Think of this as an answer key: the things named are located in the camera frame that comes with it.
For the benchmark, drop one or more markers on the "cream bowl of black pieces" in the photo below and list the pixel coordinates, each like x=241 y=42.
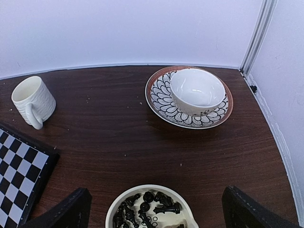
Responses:
x=150 y=206

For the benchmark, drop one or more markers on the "floral patterned saucer plate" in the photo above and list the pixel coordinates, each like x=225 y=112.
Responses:
x=159 y=99

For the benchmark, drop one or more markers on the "white ribbed ceramic mug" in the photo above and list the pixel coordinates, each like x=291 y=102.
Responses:
x=34 y=101

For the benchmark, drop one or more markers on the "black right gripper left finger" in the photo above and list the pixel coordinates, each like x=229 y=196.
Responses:
x=72 y=212

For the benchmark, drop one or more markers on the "aluminium frame post right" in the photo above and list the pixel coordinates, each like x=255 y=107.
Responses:
x=261 y=28

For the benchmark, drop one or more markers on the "black and white chessboard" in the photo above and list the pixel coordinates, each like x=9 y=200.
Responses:
x=25 y=168

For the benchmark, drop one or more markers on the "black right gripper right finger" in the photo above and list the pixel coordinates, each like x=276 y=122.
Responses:
x=241 y=211

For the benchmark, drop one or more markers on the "white ceramic cup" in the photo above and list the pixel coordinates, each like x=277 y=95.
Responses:
x=196 y=92

